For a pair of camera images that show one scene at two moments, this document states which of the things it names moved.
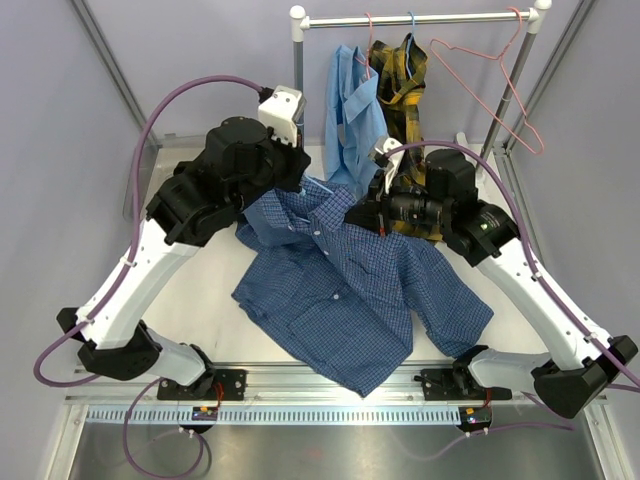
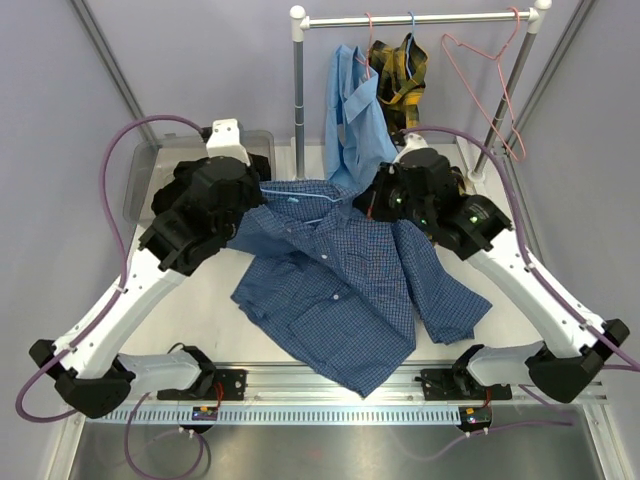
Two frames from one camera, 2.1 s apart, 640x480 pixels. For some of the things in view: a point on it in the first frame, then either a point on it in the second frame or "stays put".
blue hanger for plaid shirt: (409, 41) stays put
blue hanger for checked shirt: (318, 184) → (315, 196)
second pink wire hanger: (366, 64) stays put
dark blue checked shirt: (337, 297) stays put
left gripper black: (297, 161) → (248, 177)
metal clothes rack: (299, 21) stays put
